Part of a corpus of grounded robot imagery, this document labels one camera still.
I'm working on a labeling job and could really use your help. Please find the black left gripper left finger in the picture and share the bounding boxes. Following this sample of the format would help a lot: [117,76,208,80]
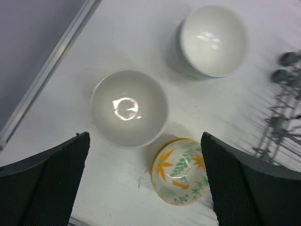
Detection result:
[0,132,90,226]

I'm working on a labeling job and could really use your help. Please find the light blue bowl rack end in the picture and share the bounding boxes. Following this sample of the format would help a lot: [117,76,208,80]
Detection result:
[174,5,248,81]

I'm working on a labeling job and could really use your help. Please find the orange green floral bowl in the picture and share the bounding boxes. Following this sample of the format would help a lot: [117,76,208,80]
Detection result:
[150,137,210,206]

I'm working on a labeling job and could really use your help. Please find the grey wire dish rack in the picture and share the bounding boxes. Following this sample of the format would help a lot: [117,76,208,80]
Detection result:
[253,51,301,167]

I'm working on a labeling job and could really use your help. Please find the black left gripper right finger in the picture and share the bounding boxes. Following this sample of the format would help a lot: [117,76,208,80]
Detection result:
[200,132,301,226]

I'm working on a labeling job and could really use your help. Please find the plain beige bowl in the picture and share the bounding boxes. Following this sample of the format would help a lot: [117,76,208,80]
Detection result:
[90,69,169,149]

